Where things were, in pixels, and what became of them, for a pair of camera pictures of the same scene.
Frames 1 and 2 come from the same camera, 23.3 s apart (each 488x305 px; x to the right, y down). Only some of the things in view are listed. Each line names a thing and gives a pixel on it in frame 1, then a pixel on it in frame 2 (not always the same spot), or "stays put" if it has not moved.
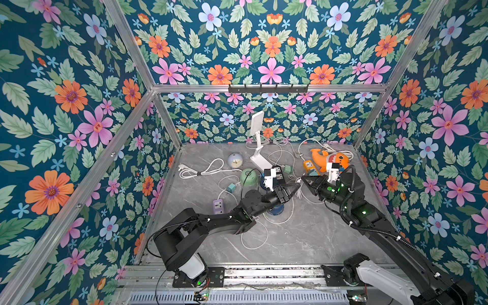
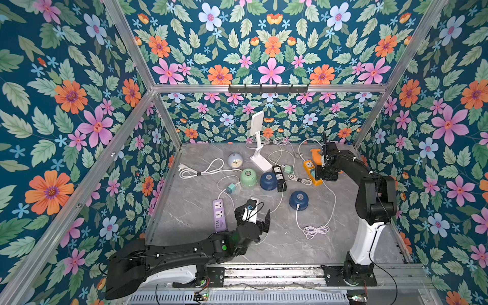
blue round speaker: [277, 210] to [298, 197]
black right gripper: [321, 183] to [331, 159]
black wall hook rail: [268, 89] stays put
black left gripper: [276, 190] to [258, 225]
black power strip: [279, 175] stays put
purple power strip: [218, 206] stays put
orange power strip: [309, 166] stays put
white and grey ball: [234, 160] stays put
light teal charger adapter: [231, 188] stays put
